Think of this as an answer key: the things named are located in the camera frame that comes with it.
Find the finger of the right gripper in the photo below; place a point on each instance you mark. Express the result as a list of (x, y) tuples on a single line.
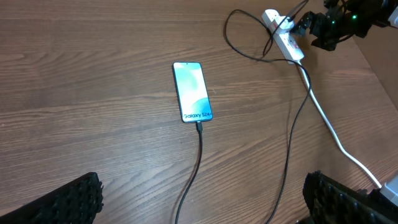
[(306, 22)]

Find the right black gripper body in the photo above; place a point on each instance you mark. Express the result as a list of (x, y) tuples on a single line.
[(329, 28)]

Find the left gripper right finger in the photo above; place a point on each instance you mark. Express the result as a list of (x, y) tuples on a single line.
[(330, 202)]

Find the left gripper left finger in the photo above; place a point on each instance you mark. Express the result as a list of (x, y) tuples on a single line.
[(78, 201)]

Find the Samsung Galaxy smartphone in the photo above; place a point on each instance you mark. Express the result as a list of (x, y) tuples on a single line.
[(192, 92)]

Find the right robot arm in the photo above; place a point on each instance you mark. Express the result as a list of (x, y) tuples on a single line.
[(344, 19)]

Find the white USB charger plug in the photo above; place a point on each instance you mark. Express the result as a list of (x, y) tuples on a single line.
[(282, 24)]

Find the white power strip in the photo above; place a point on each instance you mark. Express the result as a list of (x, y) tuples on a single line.
[(287, 44)]

